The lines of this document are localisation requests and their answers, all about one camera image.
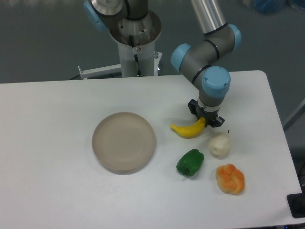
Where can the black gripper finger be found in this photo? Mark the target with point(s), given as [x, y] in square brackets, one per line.
[192, 105]
[215, 122]

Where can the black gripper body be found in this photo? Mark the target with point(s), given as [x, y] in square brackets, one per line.
[207, 111]

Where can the yellow toy banana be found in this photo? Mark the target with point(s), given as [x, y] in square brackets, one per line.
[190, 131]

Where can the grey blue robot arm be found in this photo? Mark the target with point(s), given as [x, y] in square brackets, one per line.
[195, 63]

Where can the white toy garlic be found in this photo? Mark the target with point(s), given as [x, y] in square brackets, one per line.
[220, 144]

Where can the green toy bell pepper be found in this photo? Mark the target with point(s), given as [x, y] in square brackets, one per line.
[190, 163]

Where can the orange toy bread knot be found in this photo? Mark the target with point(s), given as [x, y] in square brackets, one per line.
[230, 180]

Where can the beige round plate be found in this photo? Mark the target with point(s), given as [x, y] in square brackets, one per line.
[124, 142]

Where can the black device at table edge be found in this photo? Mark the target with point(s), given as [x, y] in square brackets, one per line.
[296, 204]

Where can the blue plastic bag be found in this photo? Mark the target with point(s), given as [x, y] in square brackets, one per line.
[268, 6]

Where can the white metal bracket frame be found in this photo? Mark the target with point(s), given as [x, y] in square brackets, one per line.
[113, 70]

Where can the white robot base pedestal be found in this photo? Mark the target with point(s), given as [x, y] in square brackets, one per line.
[136, 44]

